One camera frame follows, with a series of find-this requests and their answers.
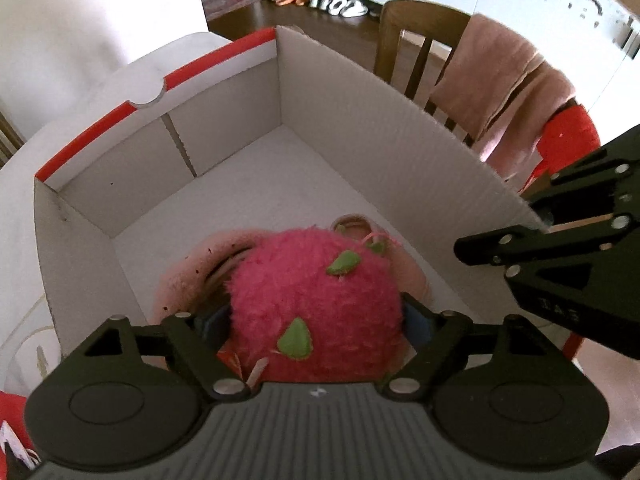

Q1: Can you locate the patterned doormat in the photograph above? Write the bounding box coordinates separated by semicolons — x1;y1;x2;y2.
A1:
201;0;262;22

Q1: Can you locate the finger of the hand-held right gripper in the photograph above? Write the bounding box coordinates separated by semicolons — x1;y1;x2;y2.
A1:
524;126;640;231
454;214;640;350

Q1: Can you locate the pale pink fabric item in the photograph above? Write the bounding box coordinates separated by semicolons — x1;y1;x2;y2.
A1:
155;214;432;322

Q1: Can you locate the pink towel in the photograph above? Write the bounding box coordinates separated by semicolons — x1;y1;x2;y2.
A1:
430;14;577;182

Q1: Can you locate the row of shoes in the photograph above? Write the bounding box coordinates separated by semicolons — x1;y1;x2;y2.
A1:
257;0;382;19

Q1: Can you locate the red chair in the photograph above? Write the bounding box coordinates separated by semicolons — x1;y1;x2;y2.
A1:
520;102;602;361

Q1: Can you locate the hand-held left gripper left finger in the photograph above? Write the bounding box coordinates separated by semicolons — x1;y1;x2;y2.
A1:
86;310;252;402

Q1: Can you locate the red and white packet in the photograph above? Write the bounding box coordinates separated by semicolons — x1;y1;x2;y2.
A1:
0;390;42;480

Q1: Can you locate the red and white cardboard box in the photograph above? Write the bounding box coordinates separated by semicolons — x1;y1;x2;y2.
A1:
34;25;548;361

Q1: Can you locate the pink plush dragon fruit toy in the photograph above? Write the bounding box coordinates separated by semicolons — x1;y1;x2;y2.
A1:
222;227;406;383

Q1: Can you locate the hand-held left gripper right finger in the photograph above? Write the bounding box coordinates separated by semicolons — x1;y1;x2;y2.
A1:
377;294;560;403

